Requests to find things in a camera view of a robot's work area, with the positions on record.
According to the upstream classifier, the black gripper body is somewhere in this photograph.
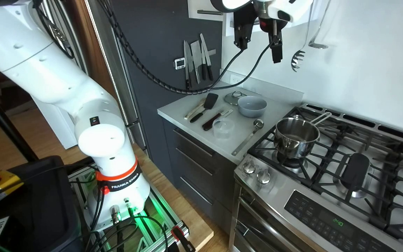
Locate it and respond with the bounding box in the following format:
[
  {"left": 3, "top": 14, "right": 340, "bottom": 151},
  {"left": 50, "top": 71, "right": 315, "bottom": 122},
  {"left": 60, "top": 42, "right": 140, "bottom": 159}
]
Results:
[{"left": 252, "top": 0, "right": 292, "bottom": 24}]

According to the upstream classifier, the clear plastic cup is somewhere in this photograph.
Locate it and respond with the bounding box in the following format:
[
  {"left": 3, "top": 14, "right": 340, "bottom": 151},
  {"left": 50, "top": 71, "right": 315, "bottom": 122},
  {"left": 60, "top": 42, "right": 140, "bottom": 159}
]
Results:
[{"left": 211, "top": 116, "right": 236, "bottom": 140}]

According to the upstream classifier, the dark grey drawer cabinet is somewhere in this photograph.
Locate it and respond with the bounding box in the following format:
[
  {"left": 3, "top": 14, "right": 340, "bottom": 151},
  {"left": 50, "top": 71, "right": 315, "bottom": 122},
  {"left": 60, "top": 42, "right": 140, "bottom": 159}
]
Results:
[{"left": 159, "top": 115, "right": 238, "bottom": 224}]

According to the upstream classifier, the magnetic knife strip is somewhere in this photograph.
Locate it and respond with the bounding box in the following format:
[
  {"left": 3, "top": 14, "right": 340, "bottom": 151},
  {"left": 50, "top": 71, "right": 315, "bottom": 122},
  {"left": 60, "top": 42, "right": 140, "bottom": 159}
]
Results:
[{"left": 180, "top": 47, "right": 218, "bottom": 59}]

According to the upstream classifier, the steel slotted turner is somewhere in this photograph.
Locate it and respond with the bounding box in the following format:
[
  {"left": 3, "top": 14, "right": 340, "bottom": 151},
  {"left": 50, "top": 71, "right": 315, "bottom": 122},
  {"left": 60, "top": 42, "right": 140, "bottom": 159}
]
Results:
[{"left": 306, "top": 0, "right": 334, "bottom": 50}]

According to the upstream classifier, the long narrow kitchen knife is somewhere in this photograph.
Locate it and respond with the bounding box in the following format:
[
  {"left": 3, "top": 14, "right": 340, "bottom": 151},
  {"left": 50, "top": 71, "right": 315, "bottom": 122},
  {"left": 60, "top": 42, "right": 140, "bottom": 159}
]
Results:
[{"left": 198, "top": 32, "right": 215, "bottom": 82}]

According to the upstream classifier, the wide blade kitchen knife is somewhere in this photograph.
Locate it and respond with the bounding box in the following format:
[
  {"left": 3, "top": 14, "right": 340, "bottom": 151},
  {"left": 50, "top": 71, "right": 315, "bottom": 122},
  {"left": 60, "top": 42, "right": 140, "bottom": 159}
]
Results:
[{"left": 189, "top": 39, "right": 203, "bottom": 85}]

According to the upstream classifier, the short kitchen knife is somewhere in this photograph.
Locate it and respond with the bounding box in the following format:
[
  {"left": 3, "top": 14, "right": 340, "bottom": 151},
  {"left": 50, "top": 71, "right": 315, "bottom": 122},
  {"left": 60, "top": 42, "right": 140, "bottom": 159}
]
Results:
[{"left": 182, "top": 40, "right": 193, "bottom": 92}]

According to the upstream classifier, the grey bowl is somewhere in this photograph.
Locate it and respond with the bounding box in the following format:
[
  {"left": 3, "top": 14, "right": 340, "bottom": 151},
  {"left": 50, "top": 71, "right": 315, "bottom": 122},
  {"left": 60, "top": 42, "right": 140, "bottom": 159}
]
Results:
[{"left": 236, "top": 94, "right": 268, "bottom": 119}]

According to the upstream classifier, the glass pot lid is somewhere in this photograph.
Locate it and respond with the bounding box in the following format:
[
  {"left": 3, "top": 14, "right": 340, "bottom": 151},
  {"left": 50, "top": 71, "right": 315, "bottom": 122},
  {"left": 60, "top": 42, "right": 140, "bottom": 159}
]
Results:
[{"left": 222, "top": 89, "right": 250, "bottom": 108}]

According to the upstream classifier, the small white framed panel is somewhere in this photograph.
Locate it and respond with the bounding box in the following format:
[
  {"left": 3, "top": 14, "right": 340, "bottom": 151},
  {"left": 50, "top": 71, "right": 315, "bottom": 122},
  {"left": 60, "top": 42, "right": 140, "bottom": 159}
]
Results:
[{"left": 173, "top": 56, "right": 187, "bottom": 71}]

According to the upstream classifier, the black spatula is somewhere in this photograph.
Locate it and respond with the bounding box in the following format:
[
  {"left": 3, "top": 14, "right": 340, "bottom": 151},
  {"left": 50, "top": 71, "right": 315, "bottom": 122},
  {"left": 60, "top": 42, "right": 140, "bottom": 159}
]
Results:
[{"left": 189, "top": 91, "right": 219, "bottom": 124}]

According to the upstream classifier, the small steel saucepan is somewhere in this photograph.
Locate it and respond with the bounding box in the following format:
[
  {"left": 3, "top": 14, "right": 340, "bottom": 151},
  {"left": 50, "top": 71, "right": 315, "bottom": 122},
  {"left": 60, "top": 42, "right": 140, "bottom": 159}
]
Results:
[{"left": 273, "top": 110, "right": 333, "bottom": 162}]

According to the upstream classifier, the stainless steel refrigerator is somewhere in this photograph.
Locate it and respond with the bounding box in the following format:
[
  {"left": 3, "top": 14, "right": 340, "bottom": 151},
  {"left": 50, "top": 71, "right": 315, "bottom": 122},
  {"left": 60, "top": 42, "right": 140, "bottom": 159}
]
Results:
[{"left": 88, "top": 0, "right": 224, "bottom": 175}]

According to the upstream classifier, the stainless gas stove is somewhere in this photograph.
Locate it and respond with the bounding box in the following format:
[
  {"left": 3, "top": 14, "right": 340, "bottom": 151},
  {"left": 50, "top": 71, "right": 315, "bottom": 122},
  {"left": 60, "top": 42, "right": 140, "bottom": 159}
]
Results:
[{"left": 228, "top": 101, "right": 403, "bottom": 252}]

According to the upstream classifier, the aluminium robot mounting stand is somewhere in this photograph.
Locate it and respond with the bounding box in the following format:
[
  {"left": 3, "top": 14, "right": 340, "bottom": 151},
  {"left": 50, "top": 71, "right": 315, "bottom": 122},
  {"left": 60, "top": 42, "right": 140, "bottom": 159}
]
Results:
[{"left": 67, "top": 159, "right": 215, "bottom": 252}]

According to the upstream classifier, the black tripod leg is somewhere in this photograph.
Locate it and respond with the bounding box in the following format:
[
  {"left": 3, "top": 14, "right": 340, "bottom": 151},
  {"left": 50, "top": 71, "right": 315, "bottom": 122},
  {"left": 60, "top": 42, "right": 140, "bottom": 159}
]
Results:
[{"left": 0, "top": 78, "right": 40, "bottom": 165}]

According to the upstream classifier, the black controller case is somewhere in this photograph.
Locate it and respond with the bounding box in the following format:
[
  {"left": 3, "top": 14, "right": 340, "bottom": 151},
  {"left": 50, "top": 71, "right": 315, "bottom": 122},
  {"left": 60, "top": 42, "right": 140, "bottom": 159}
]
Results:
[{"left": 0, "top": 154, "right": 85, "bottom": 252}]

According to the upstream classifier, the red handled spreader knife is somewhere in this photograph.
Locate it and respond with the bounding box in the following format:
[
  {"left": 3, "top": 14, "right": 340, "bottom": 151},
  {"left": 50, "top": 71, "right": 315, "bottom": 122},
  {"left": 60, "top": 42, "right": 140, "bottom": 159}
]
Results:
[{"left": 205, "top": 108, "right": 233, "bottom": 127}]

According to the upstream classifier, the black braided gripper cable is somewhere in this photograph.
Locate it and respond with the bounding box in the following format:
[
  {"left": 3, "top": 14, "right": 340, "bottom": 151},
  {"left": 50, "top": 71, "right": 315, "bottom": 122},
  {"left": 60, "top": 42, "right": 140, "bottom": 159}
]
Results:
[{"left": 95, "top": 0, "right": 274, "bottom": 96}]

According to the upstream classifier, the long handled steel scoop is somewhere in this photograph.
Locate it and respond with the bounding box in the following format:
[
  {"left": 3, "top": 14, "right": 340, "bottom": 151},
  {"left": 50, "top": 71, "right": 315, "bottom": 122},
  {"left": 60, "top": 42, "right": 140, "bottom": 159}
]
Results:
[{"left": 231, "top": 117, "right": 266, "bottom": 157}]

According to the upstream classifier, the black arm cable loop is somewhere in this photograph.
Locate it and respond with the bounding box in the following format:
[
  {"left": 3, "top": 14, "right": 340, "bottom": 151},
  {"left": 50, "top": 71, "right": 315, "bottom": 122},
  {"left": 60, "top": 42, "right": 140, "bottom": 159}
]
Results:
[{"left": 32, "top": 0, "right": 78, "bottom": 60}]

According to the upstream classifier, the black base cable bundle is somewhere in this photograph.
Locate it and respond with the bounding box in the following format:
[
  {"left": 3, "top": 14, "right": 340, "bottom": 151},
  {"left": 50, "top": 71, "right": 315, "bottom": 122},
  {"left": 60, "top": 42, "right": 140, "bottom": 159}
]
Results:
[{"left": 79, "top": 182, "right": 124, "bottom": 252}]

